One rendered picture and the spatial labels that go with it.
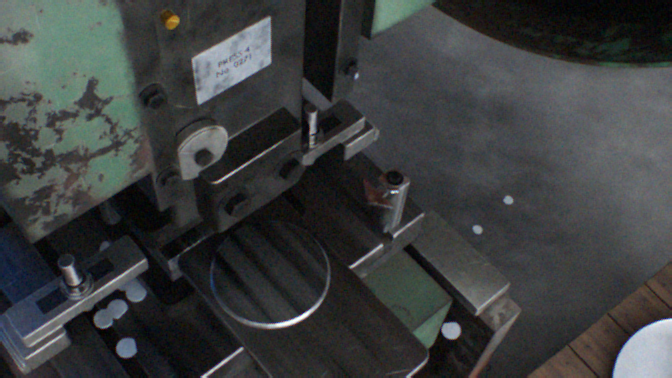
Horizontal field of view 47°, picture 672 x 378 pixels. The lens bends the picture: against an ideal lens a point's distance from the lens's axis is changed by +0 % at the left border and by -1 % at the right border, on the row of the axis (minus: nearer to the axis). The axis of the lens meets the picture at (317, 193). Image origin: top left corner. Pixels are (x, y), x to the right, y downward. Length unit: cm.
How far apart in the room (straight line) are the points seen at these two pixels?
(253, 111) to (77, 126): 22
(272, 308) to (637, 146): 143
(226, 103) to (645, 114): 164
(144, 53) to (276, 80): 20
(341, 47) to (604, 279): 130
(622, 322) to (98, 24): 110
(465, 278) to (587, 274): 85
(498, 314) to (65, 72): 70
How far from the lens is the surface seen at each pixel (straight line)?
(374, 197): 86
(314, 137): 92
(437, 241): 101
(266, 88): 65
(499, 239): 180
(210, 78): 59
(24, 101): 44
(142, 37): 47
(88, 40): 43
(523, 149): 196
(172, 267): 84
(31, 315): 86
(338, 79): 65
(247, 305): 79
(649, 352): 136
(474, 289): 99
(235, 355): 86
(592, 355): 133
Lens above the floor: 150
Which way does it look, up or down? 57 degrees down
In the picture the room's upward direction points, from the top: 5 degrees clockwise
